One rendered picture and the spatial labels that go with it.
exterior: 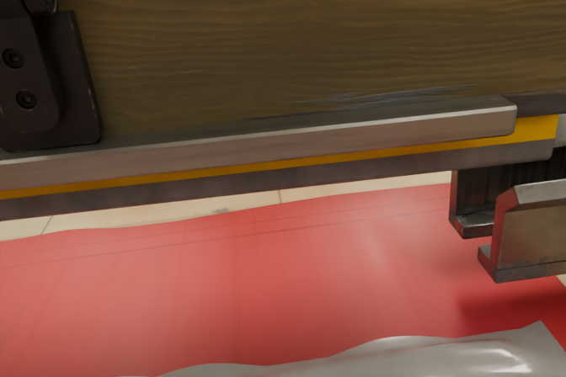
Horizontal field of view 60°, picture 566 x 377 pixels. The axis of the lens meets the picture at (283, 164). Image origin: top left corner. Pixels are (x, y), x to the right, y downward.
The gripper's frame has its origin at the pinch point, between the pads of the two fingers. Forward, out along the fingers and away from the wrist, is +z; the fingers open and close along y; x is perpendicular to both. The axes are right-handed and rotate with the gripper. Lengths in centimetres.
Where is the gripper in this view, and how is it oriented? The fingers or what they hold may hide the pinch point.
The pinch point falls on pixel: (56, 67)
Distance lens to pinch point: 18.6
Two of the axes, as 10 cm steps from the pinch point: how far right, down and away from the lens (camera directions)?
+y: 0.9, 4.3, -9.0
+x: 9.9, -1.2, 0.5
